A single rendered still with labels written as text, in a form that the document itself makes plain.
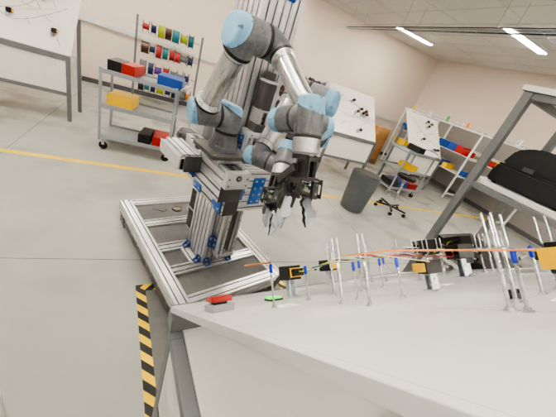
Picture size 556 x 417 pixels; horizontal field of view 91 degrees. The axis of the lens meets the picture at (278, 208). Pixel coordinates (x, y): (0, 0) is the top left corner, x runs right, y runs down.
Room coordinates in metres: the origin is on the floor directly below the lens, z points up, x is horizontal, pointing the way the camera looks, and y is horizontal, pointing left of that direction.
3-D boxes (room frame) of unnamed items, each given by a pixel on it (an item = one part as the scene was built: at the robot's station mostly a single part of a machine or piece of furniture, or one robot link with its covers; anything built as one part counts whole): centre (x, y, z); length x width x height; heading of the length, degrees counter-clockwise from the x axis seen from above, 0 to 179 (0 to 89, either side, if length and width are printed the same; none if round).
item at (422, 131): (7.26, -2.75, 0.83); 1.18 x 0.72 x 1.65; 121
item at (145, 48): (6.21, 3.28, 0.81); 1.29 x 0.55 x 1.62; 119
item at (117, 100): (3.55, 2.08, 0.54); 0.99 x 0.50 x 1.08; 112
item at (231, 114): (1.35, 0.38, 1.33); 0.13 x 0.12 x 0.14; 133
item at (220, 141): (1.36, 0.37, 1.21); 0.15 x 0.15 x 0.10
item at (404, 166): (6.11, -2.33, 0.54); 0.99 x 0.50 x 1.08; 122
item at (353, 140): (6.07, -0.80, 0.83); 1.18 x 0.72 x 1.65; 119
